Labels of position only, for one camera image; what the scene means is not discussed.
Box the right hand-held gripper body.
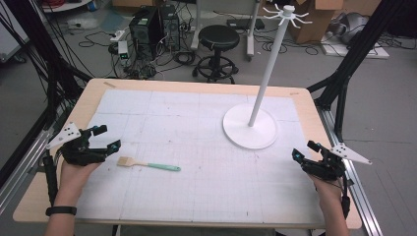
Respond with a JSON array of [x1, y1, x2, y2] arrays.
[[300, 142, 373, 182]]

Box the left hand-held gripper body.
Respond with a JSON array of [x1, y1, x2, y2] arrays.
[[45, 122, 111, 166]]

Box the green-handled pastry brush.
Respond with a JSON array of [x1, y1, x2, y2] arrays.
[[116, 155, 182, 172]]

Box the white rack stand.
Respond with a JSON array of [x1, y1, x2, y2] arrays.
[[222, 3, 314, 150]]

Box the person's left hand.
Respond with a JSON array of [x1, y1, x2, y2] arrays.
[[59, 159, 102, 200]]

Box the person's right hand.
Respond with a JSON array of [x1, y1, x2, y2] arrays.
[[309, 172, 344, 210]]

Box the black wristband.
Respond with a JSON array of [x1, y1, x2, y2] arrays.
[[45, 206, 78, 217]]

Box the white grid mat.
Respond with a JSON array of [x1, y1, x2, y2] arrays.
[[76, 88, 326, 225]]

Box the white power strip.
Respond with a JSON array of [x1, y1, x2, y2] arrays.
[[109, 29, 127, 43]]

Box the black computer tower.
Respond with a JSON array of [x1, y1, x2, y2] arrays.
[[128, 4, 181, 60]]

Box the cardboard box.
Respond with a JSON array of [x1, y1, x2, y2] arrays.
[[288, 0, 345, 45]]

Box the black round stool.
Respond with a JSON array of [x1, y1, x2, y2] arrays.
[[192, 25, 241, 85]]

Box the aluminium rail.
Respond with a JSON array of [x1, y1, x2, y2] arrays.
[[318, 107, 384, 236], [0, 129, 55, 215]]

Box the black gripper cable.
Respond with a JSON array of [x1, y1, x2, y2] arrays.
[[41, 148, 63, 207]]

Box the black floor cables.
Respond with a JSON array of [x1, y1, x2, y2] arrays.
[[78, 19, 198, 81]]

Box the black frame strut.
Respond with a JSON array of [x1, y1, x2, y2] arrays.
[[307, 0, 404, 143], [3, 0, 92, 129]]

